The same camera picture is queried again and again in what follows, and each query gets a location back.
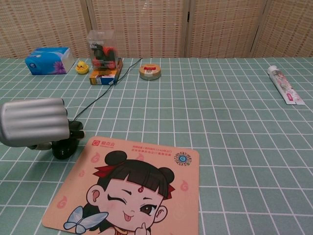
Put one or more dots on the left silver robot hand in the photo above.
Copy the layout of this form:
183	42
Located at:
34	122

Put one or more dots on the black computer mouse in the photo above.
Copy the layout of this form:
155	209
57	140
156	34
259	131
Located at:
64	150

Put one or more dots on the cartoon girl mouse pad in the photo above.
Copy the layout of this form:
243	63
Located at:
127	193

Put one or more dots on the blue tissue pack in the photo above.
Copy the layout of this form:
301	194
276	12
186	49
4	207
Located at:
49	61

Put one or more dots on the yellow rubber duck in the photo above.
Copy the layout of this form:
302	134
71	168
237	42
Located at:
82	67

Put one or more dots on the orange blue carton box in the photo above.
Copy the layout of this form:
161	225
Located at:
105	77

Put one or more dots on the clear plastic box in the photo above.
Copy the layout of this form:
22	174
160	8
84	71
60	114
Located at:
101	52

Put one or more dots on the round gold tin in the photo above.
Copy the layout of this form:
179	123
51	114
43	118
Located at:
149	72

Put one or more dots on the bamboo folding screen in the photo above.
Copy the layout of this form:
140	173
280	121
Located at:
156	27

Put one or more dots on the green grid tablecloth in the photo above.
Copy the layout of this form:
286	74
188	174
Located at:
220	147

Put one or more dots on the white floral toothpaste tube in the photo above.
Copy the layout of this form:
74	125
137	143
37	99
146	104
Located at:
284	84

